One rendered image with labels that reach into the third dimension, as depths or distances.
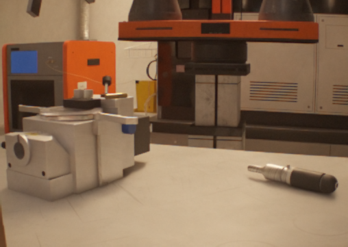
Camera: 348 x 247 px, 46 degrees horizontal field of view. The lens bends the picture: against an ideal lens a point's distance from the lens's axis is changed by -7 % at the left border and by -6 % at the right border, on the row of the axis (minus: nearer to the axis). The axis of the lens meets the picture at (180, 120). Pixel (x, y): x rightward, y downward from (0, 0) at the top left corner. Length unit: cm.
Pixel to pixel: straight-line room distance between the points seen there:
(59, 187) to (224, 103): 68
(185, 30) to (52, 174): 68
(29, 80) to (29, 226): 148
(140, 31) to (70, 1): 276
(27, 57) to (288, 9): 118
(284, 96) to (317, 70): 20
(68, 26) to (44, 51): 203
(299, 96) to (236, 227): 166
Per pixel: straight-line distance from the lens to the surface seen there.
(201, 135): 115
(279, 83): 209
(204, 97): 115
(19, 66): 195
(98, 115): 56
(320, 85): 208
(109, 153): 60
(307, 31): 111
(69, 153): 55
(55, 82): 183
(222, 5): 124
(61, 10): 393
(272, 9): 113
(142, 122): 69
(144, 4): 117
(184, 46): 220
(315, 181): 57
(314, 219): 49
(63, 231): 45
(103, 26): 369
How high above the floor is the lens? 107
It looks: 9 degrees down
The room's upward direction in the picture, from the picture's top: straight up
